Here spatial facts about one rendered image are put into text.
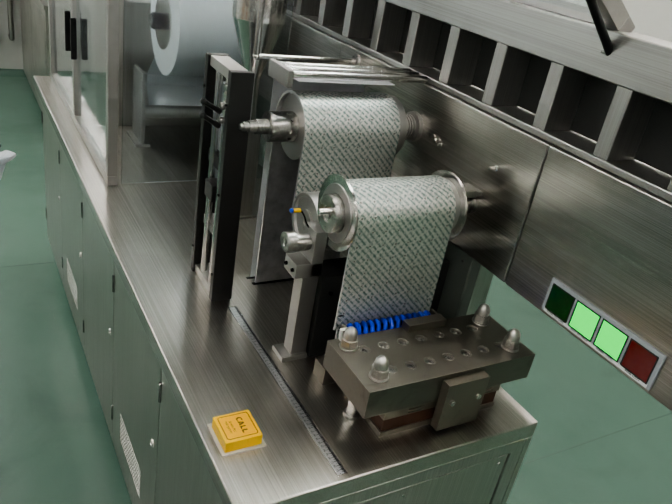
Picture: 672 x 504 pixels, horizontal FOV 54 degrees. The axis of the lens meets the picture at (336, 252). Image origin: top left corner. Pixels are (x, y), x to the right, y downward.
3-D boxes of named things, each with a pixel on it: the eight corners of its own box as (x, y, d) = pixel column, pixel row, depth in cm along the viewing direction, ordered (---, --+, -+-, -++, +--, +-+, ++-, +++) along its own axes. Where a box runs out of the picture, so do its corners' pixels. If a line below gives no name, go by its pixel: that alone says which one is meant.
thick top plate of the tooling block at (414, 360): (322, 365, 129) (327, 339, 126) (478, 333, 149) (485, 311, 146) (363, 419, 117) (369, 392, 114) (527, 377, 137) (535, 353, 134)
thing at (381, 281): (333, 329, 132) (348, 247, 123) (427, 313, 143) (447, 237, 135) (334, 330, 131) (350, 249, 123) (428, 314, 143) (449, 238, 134)
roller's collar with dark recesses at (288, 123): (259, 135, 142) (262, 106, 139) (284, 135, 145) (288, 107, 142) (271, 146, 137) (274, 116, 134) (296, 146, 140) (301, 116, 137)
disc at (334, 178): (312, 230, 134) (323, 162, 127) (314, 230, 134) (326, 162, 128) (347, 265, 123) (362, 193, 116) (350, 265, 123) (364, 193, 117)
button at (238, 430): (211, 426, 119) (212, 416, 118) (247, 418, 123) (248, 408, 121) (224, 454, 114) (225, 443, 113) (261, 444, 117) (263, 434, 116)
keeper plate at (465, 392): (430, 424, 128) (443, 379, 123) (469, 413, 133) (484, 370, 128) (437, 433, 126) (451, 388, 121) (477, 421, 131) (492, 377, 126)
